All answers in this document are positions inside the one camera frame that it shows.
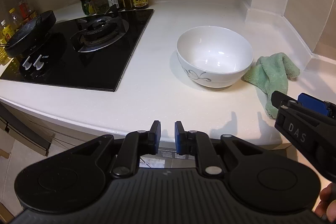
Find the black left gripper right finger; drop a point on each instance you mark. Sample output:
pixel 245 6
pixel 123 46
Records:
pixel 199 145

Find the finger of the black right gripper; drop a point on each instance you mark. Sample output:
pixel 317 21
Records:
pixel 325 108
pixel 293 117

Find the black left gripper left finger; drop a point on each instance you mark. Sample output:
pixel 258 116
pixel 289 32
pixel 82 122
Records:
pixel 131 148

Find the green microfiber cloth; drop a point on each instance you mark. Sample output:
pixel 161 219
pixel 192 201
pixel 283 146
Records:
pixel 271 73

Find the white ceramic bowl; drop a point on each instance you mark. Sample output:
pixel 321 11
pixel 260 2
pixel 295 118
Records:
pixel 214 57

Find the yellow cooking oil bottle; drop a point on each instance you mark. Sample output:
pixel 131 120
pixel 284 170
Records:
pixel 6 33

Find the right human hand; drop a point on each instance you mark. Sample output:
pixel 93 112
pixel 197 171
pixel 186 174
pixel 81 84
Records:
pixel 326 205

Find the black glass gas stove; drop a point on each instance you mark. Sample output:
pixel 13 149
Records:
pixel 98 70

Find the round gas burner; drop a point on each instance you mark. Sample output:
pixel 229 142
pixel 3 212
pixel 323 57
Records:
pixel 98 33

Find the white stove knob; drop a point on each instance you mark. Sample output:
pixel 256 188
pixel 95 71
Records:
pixel 39 63
pixel 27 63

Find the green lid jar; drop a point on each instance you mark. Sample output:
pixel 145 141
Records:
pixel 87 7

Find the red lid pickle jar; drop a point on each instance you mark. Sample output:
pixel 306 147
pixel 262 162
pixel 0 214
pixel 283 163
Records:
pixel 100 6

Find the black frying pan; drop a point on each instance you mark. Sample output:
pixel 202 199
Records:
pixel 29 34

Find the red cap condiment bottle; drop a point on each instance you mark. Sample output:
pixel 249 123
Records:
pixel 24 8

